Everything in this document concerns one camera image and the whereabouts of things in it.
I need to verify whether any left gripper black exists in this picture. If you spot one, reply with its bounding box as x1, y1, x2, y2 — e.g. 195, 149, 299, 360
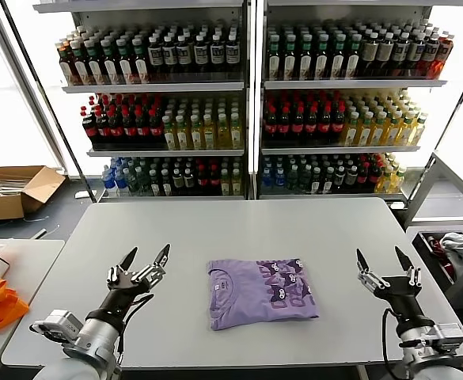
86, 243, 172, 325

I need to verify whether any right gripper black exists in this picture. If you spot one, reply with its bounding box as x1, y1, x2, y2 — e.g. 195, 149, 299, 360
355, 245, 435, 333

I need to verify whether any purple t-shirt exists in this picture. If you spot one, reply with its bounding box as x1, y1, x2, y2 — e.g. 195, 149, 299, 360
206, 257, 320, 332

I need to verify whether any red garment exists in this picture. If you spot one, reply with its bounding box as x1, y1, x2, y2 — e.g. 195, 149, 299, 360
427, 235, 456, 278

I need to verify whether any white grey garment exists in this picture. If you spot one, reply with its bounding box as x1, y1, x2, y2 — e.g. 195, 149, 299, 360
438, 232, 463, 274

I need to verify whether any clear green bottle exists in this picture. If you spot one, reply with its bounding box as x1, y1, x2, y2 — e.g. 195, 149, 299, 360
298, 165, 312, 191
137, 165, 153, 196
127, 165, 141, 196
286, 164, 300, 191

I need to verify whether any brown cardboard box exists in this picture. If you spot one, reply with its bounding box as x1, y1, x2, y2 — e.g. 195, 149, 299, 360
0, 165, 66, 222

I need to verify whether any white tubes bundle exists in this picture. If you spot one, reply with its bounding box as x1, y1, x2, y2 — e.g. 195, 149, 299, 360
0, 178, 30, 197

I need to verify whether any thin black slanted pole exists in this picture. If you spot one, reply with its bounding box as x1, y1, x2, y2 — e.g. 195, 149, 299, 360
406, 51, 463, 200
0, 0, 99, 203

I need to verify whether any white metal bottle rack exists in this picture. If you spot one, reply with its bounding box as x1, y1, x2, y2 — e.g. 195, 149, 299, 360
254, 0, 450, 201
32, 0, 256, 201

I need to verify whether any dark tea bottle green label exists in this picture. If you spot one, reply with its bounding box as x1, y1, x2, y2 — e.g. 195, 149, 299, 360
345, 34, 362, 79
298, 34, 313, 80
313, 34, 330, 80
329, 34, 346, 79
268, 34, 282, 80
74, 40, 91, 86
103, 38, 120, 85
282, 34, 298, 80
118, 38, 135, 85
133, 37, 150, 84
88, 39, 105, 86

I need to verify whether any dark drink bottle white label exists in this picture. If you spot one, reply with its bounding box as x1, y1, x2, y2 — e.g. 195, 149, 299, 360
147, 36, 164, 80
210, 34, 226, 80
176, 34, 193, 80
193, 34, 210, 80
226, 34, 242, 80
393, 33, 410, 78
421, 33, 440, 78
162, 35, 178, 80
408, 34, 425, 78

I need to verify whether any grey slanted pole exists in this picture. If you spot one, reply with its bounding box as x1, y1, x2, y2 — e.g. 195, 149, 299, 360
0, 0, 70, 173

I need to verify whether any dark bottle beige label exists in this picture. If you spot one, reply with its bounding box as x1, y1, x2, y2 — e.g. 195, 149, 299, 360
376, 33, 394, 78
361, 33, 378, 78

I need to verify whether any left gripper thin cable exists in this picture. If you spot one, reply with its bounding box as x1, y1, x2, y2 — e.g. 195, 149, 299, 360
114, 292, 157, 357

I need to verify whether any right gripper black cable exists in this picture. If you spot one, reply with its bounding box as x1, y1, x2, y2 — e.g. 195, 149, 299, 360
381, 308, 404, 380

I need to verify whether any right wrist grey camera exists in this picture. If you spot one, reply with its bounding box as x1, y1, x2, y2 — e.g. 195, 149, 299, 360
428, 322, 463, 355

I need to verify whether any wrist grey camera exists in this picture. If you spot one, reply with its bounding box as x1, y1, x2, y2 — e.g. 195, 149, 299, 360
28, 309, 85, 346
428, 322, 463, 355

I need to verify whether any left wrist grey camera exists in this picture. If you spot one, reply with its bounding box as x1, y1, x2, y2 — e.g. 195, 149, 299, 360
28, 309, 85, 346

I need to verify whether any grey metal cart frame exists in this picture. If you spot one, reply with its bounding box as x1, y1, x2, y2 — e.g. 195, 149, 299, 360
403, 152, 463, 230

